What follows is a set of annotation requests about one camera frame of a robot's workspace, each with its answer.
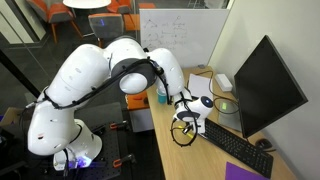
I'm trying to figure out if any black computer monitor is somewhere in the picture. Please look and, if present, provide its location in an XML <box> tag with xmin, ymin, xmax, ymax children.
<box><xmin>233</xmin><ymin>35</ymin><xmax>309</xmax><ymax>139</ymax></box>

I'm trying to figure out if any teal cup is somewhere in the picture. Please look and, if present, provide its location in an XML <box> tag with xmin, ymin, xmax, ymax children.
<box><xmin>156</xmin><ymin>88</ymin><xmax>168</xmax><ymax>105</ymax></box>

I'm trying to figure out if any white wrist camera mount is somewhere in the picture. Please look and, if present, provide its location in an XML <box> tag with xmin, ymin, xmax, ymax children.
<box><xmin>197</xmin><ymin>117</ymin><xmax>208</xmax><ymax>135</ymax></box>

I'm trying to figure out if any white round table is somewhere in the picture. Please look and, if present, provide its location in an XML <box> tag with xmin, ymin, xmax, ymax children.
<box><xmin>62</xmin><ymin>0</ymin><xmax>112</xmax><ymax>10</ymax></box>

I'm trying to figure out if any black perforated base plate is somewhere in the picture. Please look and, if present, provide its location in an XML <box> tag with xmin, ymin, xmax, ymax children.
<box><xmin>43</xmin><ymin>123</ymin><xmax>123</xmax><ymax>180</ymax></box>

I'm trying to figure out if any white notebook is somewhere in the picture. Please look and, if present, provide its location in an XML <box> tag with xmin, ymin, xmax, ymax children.
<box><xmin>187</xmin><ymin>73</ymin><xmax>214</xmax><ymax>102</ymax></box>

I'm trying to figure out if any black desk cable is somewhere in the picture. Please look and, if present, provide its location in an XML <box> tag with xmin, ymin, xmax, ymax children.
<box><xmin>194</xmin><ymin>69</ymin><xmax>240</xmax><ymax>115</ymax></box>

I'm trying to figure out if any white power adapter box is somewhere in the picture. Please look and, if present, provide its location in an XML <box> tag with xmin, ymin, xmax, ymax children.
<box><xmin>214</xmin><ymin>73</ymin><xmax>234</xmax><ymax>93</ymax></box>

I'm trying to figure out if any white whiteboard with drawings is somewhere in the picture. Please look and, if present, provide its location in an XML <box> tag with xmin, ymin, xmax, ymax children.
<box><xmin>139</xmin><ymin>8</ymin><xmax>231</xmax><ymax>69</ymax></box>

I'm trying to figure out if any purple paper sheet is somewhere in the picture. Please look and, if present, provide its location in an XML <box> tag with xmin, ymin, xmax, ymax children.
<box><xmin>225</xmin><ymin>161</ymin><xmax>270</xmax><ymax>180</ymax></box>

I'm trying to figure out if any black keyboard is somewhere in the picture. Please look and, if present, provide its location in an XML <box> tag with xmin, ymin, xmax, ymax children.
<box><xmin>199</xmin><ymin>118</ymin><xmax>274</xmax><ymax>179</ymax></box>

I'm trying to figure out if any black computer mouse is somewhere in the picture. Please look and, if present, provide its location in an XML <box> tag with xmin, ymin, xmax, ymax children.
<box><xmin>254</xmin><ymin>138</ymin><xmax>274</xmax><ymax>150</ymax></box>

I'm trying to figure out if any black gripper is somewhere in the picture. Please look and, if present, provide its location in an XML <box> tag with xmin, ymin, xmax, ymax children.
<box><xmin>173</xmin><ymin>110</ymin><xmax>202</xmax><ymax>139</ymax></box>

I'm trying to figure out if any light grey box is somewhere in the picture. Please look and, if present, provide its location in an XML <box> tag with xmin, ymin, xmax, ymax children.
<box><xmin>129</xmin><ymin>108</ymin><xmax>155</xmax><ymax>134</ymax></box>

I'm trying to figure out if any grey monitor stand base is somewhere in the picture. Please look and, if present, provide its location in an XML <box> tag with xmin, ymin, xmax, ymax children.
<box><xmin>217</xmin><ymin>99</ymin><xmax>243</xmax><ymax>133</ymax></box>

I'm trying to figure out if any orange box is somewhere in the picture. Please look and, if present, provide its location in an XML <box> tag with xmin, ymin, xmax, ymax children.
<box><xmin>125</xmin><ymin>91</ymin><xmax>150</xmax><ymax>111</ymax></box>

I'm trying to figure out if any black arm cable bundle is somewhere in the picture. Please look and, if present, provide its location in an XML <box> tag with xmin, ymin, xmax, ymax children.
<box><xmin>24</xmin><ymin>58</ymin><xmax>198</xmax><ymax>148</ymax></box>

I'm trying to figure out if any grey chair with orange legs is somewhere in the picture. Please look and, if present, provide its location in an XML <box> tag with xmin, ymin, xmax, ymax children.
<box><xmin>87</xmin><ymin>12</ymin><xmax>125</xmax><ymax>48</ymax></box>

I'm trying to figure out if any black orange clamp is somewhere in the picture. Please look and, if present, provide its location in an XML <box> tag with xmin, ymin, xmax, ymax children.
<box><xmin>109</xmin><ymin>120</ymin><xmax>129</xmax><ymax>131</ymax></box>
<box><xmin>112</xmin><ymin>153</ymin><xmax>137</xmax><ymax>169</ymax></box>

